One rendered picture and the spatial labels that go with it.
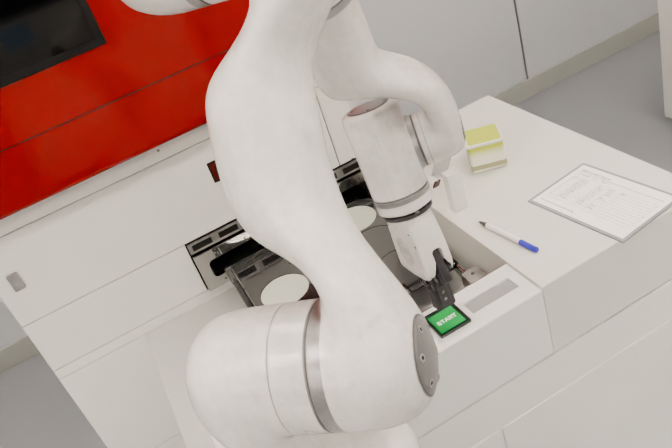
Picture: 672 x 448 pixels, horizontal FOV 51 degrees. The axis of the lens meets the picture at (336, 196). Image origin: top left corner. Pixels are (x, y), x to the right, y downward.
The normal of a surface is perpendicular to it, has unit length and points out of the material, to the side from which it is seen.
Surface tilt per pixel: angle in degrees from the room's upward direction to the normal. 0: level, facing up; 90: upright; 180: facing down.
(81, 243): 90
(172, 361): 0
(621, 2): 90
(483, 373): 90
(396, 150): 76
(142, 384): 90
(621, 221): 0
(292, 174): 65
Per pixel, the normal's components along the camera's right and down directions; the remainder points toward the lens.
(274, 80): 0.42, 0.18
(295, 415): -0.21, 0.51
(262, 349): -0.37, -0.48
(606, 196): -0.29, -0.81
